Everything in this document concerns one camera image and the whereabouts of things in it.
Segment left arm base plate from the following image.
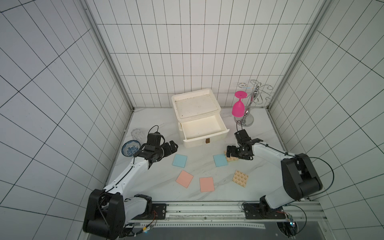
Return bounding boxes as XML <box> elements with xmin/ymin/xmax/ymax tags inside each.
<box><xmin>143</xmin><ymin>204</ymin><xmax>168</xmax><ymax>220</ymax></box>

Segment left pink sticky notes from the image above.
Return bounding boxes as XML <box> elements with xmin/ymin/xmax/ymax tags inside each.
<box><xmin>176</xmin><ymin>170</ymin><xmax>194</xmax><ymax>189</ymax></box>

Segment left blue sticky notes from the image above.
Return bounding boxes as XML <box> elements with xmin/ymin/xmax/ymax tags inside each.
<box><xmin>172</xmin><ymin>154</ymin><xmax>188</xmax><ymax>168</ymax></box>

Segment white plastic drawer cabinet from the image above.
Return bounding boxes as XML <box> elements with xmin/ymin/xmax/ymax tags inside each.
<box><xmin>172</xmin><ymin>89</ymin><xmax>221</xmax><ymax>141</ymax></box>

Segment pink plastic goblet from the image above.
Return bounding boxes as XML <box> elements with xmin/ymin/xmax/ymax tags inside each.
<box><xmin>232</xmin><ymin>91</ymin><xmax>248</xmax><ymax>118</ymax></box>

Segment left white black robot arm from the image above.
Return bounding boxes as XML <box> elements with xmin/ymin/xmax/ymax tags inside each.
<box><xmin>83</xmin><ymin>132</ymin><xmax>178</xmax><ymax>240</ymax></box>

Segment right pink sticky notes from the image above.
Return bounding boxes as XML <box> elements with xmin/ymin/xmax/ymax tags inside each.
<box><xmin>199</xmin><ymin>177</ymin><xmax>215</xmax><ymax>193</ymax></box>

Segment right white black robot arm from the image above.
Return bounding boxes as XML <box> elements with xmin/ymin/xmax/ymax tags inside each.
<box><xmin>226</xmin><ymin>130</ymin><xmax>323</xmax><ymax>219</ymax></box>

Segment chrome glass holder stand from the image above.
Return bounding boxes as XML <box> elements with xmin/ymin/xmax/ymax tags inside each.
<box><xmin>234</xmin><ymin>80</ymin><xmax>274</xmax><ymax>127</ymax></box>

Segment blue sticky notes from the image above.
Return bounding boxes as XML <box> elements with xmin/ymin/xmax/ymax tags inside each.
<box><xmin>172</xmin><ymin>154</ymin><xmax>188</xmax><ymax>168</ymax></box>
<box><xmin>213</xmin><ymin>154</ymin><xmax>228</xmax><ymax>168</ymax></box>

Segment aluminium mounting rail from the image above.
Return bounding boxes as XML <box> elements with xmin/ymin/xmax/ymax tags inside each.
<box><xmin>126</xmin><ymin>201</ymin><xmax>330</xmax><ymax>232</ymax></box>

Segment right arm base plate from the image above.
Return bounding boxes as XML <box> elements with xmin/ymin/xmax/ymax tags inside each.
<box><xmin>242</xmin><ymin>202</ymin><xmax>286</xmax><ymax>220</ymax></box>

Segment cabinet drawer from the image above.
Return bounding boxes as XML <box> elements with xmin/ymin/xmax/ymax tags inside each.
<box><xmin>179</xmin><ymin>115</ymin><xmax>230</xmax><ymax>148</ymax></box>

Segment patterned sticky notes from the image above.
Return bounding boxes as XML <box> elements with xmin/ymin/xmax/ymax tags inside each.
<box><xmin>224</xmin><ymin>151</ymin><xmax>239</xmax><ymax>162</ymax></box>
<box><xmin>232</xmin><ymin>170</ymin><xmax>249</xmax><ymax>188</ymax></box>

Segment right blue sticky notes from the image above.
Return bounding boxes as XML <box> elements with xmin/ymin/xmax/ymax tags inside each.
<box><xmin>213</xmin><ymin>154</ymin><xmax>228</xmax><ymax>168</ymax></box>

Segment pink sticky notes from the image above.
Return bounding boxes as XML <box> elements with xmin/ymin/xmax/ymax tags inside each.
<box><xmin>176</xmin><ymin>170</ymin><xmax>194</xmax><ymax>189</ymax></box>
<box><xmin>199</xmin><ymin>177</ymin><xmax>215</xmax><ymax>193</ymax></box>

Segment clear drinking glass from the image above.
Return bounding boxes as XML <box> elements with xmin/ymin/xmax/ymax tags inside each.
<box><xmin>131</xmin><ymin>129</ymin><xmax>146</xmax><ymax>144</ymax></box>

